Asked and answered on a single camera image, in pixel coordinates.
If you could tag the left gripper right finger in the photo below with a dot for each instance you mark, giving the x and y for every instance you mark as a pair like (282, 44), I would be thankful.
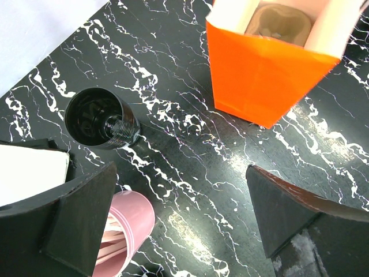
(305, 234)

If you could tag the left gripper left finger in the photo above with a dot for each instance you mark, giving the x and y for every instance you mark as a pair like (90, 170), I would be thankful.
(58, 232)

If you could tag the black coffee cup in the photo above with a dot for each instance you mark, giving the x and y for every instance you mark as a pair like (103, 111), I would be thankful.
(98, 118)

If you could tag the orange paper bag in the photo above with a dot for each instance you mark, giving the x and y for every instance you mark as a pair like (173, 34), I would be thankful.
(258, 78)

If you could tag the pulp cup carrier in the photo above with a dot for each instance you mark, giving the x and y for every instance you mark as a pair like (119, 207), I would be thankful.
(280, 22)

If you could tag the white napkin stack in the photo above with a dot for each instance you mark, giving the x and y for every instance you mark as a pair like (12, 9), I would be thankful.
(26, 172)

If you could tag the pink straw holder cup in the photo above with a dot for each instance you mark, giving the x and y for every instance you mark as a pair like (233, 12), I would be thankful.
(137, 216)

